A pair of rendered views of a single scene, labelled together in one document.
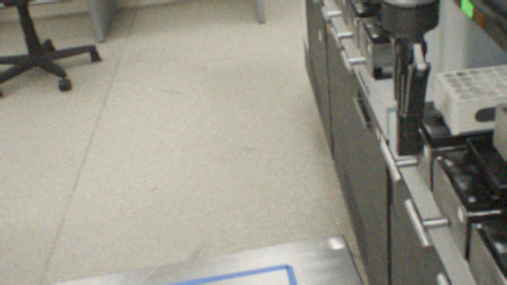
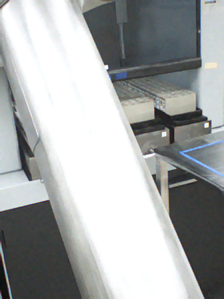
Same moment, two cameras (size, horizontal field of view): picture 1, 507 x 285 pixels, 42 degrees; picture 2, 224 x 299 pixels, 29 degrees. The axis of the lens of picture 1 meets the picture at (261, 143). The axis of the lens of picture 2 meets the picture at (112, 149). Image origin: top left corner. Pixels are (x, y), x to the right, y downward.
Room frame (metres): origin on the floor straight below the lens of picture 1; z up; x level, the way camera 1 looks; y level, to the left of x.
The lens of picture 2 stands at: (1.06, 0.91, 1.25)
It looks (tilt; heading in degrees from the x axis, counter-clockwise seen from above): 22 degrees down; 250
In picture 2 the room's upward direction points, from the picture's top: 5 degrees counter-clockwise
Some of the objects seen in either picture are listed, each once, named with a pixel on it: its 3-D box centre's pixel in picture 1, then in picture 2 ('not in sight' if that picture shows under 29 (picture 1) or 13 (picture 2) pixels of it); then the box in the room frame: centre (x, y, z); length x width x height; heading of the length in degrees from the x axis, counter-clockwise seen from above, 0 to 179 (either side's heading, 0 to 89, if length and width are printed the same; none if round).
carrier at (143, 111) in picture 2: not in sight; (137, 112); (0.53, -0.31, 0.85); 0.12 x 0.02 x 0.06; 179
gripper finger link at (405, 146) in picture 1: (407, 134); not in sight; (0.83, -0.21, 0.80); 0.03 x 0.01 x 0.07; 90
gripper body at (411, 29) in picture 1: (410, 31); not in sight; (0.83, -0.22, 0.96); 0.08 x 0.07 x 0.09; 0
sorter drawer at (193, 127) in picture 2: not in sight; (149, 108); (0.38, -0.55, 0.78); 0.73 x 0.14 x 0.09; 90
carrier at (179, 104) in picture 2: not in sight; (179, 104); (0.38, -0.31, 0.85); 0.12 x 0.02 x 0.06; 179
